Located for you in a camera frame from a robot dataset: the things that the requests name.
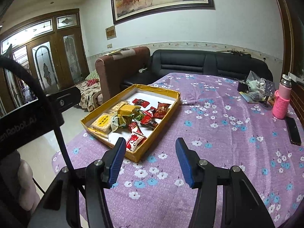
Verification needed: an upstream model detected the yellow white snack packet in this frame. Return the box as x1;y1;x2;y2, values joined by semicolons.
90;113;112;134

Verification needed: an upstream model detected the red white snack sachet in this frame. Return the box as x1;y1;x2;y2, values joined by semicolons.
126;132;146;151

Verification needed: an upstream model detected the green pea snack packet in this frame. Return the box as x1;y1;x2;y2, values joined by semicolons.
110;112;144;132

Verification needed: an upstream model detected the gold foil snack packet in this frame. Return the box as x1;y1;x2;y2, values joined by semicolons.
117;104;141;116

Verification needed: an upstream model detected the small red candy packet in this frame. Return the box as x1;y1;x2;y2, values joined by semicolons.
132;99;150;108

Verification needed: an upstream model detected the dark red snack packet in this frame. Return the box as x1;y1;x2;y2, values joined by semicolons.
153;102;170;119

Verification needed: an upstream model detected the purple floral tablecloth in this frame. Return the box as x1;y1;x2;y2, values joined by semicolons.
51;72;304;228

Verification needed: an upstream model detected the black smartphone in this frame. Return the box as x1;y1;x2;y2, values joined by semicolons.
284;116;301;146

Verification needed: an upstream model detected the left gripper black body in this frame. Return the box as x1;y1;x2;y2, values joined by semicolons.
1;86;81;159

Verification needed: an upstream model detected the pink bottle with knit sleeve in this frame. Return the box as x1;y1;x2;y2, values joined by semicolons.
272;74;292;120

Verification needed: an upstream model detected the booklet on table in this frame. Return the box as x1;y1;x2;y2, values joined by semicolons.
239;92;264;104

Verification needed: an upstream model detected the yellow cardboard tray box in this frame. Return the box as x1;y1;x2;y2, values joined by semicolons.
81;84;180;163

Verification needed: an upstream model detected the small black box device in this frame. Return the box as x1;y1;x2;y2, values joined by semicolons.
237;81;249;93

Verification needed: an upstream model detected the black phone stand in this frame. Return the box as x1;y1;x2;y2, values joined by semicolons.
262;80;276;111

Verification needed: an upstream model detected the brown armchair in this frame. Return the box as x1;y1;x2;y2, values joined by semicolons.
95;46;150;102

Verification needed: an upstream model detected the black leather sofa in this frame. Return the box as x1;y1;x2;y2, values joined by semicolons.
120;49;273;90

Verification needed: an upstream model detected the wooden glass door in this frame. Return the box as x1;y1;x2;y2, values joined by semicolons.
0;8;90;114

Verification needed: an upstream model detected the black cable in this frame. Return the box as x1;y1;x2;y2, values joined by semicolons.
0;56;86;198

